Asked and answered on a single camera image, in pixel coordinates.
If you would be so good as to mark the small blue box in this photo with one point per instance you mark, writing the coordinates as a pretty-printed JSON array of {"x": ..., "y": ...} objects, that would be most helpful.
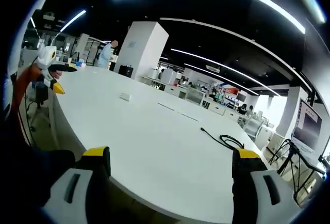
[{"x": 80, "y": 64}]

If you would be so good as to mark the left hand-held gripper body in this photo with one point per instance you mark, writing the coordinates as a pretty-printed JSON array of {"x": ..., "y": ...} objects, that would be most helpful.
[{"x": 46, "y": 56}]

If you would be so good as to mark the person's dark clothing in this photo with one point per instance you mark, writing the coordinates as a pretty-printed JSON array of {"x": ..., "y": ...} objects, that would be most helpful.
[{"x": 33, "y": 162}]

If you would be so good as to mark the white square pillar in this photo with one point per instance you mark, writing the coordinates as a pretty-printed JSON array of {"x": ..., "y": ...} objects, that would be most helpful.
[{"x": 140, "y": 49}]

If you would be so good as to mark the computer monitor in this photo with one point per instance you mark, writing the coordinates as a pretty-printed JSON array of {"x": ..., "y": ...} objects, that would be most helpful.
[{"x": 308, "y": 126}]

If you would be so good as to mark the white charger adapter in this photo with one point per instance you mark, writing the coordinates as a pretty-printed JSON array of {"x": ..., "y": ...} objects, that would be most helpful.
[{"x": 125, "y": 96}]

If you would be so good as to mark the person's left hand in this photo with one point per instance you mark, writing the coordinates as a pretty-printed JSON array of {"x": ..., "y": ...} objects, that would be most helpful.
[{"x": 56, "y": 74}]

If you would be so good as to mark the thin ceiling light strip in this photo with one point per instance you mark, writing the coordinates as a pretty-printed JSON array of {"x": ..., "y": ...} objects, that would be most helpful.
[{"x": 214, "y": 65}]

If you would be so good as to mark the short ceiling light strip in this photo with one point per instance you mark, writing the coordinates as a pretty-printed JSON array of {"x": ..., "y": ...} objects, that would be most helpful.
[{"x": 73, "y": 20}]

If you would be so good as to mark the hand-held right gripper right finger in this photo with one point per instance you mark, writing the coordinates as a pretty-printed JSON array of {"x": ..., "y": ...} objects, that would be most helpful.
[{"x": 257, "y": 198}]

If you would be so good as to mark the white desk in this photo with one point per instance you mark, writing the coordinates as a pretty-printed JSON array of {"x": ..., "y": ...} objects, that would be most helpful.
[{"x": 144, "y": 141}]

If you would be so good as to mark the black tripod stand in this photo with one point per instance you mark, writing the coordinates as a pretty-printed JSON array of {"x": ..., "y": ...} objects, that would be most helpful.
[{"x": 296, "y": 162}]

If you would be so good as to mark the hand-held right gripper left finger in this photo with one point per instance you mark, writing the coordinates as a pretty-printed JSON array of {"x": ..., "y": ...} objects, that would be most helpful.
[{"x": 77, "y": 198}]

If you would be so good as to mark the grey office chair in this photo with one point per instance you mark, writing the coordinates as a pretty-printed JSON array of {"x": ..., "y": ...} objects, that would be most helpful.
[{"x": 38, "y": 93}]

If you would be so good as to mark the white appliance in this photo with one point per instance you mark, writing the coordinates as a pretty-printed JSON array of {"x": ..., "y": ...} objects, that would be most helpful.
[{"x": 168, "y": 76}]

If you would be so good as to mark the black box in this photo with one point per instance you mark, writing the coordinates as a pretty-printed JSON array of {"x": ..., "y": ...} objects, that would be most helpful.
[{"x": 125, "y": 70}]

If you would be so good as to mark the white mesh office chair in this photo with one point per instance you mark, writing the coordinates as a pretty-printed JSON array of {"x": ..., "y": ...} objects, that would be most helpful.
[{"x": 254, "y": 126}]

